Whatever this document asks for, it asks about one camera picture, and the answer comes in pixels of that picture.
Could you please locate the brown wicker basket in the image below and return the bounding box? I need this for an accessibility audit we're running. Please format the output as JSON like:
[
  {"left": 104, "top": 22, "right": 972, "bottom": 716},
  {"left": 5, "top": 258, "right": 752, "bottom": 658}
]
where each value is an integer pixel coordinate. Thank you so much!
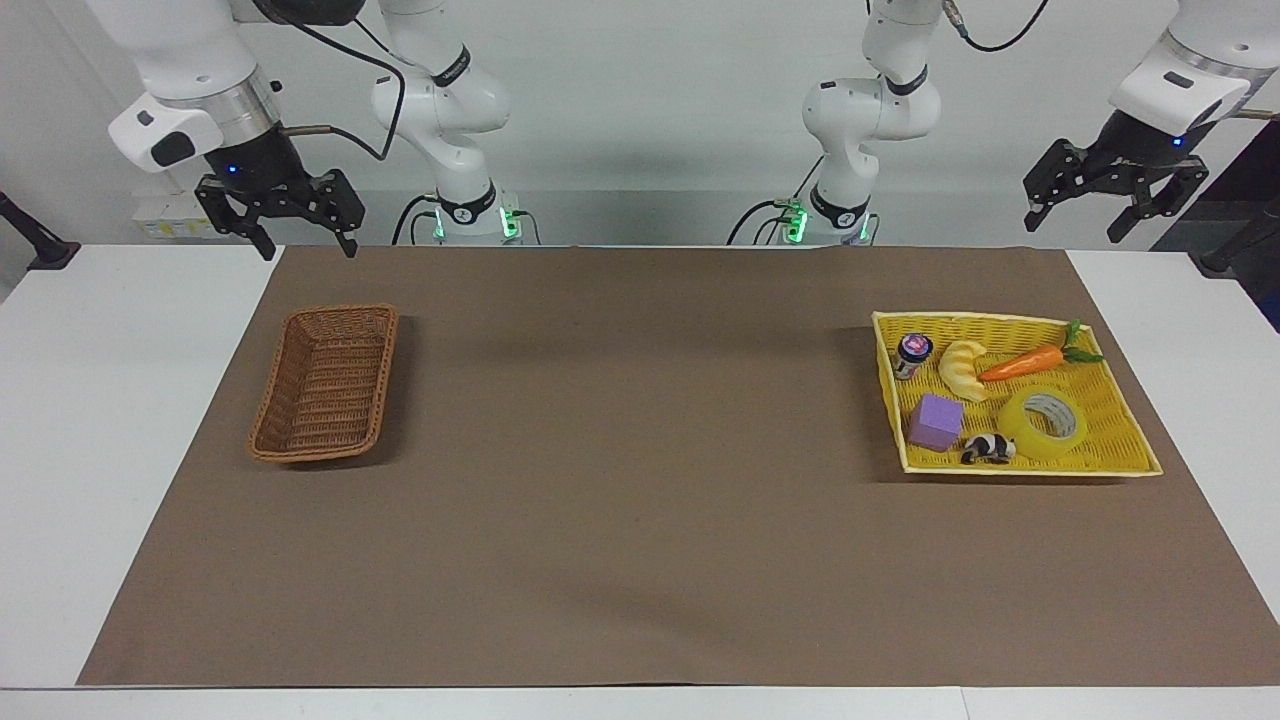
[{"left": 247, "top": 304, "right": 401, "bottom": 465}]

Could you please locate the small jar with purple lid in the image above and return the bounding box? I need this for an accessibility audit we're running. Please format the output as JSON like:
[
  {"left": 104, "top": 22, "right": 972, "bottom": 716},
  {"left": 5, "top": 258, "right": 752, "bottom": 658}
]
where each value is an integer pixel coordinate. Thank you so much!
[{"left": 893, "top": 333, "right": 934, "bottom": 382}]

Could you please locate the white socket box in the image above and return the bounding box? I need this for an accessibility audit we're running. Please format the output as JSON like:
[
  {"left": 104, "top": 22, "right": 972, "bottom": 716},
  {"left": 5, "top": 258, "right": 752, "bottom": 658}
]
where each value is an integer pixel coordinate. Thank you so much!
[{"left": 132, "top": 194, "right": 217, "bottom": 242}]

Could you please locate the yellow woven basket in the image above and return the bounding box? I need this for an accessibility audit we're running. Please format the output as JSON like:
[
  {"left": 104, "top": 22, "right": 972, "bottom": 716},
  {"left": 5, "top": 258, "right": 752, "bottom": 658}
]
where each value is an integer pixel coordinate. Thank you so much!
[{"left": 870, "top": 310, "right": 1165, "bottom": 479}]

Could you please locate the black stand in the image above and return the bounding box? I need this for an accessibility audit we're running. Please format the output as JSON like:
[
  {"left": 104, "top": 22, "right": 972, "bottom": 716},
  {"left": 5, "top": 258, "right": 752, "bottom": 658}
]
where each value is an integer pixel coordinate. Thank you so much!
[
  {"left": 0, "top": 191, "right": 82, "bottom": 272},
  {"left": 1198, "top": 196, "right": 1280, "bottom": 278}
]

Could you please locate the black and white toy cow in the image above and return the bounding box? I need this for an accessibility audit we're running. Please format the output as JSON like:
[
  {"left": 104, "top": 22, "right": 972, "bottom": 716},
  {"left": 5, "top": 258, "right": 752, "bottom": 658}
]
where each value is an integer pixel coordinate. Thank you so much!
[{"left": 960, "top": 433, "right": 1017, "bottom": 467}]

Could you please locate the purple cube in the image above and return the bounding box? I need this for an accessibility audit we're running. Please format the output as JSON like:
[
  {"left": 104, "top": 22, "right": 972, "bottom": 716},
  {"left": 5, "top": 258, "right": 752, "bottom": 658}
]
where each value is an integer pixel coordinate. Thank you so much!
[{"left": 907, "top": 393, "right": 966, "bottom": 453}]

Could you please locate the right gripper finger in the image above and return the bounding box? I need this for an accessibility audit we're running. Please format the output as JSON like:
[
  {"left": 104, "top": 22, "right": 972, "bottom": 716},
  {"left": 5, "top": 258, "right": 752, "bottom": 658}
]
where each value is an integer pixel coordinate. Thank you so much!
[
  {"left": 289, "top": 169, "right": 367, "bottom": 259},
  {"left": 194, "top": 175, "right": 278, "bottom": 263}
]

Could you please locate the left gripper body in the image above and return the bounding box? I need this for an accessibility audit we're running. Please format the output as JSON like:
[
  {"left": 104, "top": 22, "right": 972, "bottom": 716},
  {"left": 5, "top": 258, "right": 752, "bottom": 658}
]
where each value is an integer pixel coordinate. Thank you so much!
[{"left": 1084, "top": 108, "right": 1217, "bottom": 187}]

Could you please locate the yellow toy croissant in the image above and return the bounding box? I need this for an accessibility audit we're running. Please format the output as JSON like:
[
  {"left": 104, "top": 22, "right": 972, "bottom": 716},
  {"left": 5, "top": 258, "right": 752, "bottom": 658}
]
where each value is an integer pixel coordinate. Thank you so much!
[{"left": 937, "top": 340, "right": 990, "bottom": 403}]

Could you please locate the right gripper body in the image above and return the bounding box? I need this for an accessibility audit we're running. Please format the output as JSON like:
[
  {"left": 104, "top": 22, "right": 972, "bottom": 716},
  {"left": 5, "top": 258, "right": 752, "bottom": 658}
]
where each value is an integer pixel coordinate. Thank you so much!
[{"left": 204, "top": 124, "right": 315, "bottom": 207}]

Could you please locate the yellow tape roll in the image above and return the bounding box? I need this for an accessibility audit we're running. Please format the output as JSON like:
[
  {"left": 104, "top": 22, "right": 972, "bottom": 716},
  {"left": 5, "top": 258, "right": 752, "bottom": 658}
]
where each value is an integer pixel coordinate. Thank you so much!
[{"left": 997, "top": 388, "right": 1089, "bottom": 462}]

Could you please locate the orange toy carrot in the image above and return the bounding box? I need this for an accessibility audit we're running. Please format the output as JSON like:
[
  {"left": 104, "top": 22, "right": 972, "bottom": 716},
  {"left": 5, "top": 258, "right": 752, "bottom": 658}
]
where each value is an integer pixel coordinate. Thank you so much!
[{"left": 978, "top": 319, "right": 1106, "bottom": 384}]

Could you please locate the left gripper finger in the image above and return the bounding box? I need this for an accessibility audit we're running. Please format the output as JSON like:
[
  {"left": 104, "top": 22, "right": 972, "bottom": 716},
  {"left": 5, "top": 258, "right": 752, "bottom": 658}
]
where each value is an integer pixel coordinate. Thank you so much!
[
  {"left": 1106, "top": 159, "right": 1210, "bottom": 245},
  {"left": 1021, "top": 138, "right": 1102, "bottom": 234}
]

